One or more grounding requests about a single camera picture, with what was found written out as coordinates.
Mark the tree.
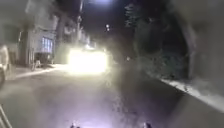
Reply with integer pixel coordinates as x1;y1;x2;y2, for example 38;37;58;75
123;3;158;58

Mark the vehicle with bright headlights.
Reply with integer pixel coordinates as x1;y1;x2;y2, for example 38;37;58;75
67;46;110;75

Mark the dark hedge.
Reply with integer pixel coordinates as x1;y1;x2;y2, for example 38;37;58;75
133;49;189;81

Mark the grey asphalt road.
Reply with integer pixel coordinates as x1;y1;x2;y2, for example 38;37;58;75
0;64;224;128

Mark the pole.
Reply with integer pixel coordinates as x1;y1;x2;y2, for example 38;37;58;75
75;0;84;48

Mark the row of pale buildings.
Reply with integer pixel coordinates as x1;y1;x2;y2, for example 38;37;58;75
0;0;98;68

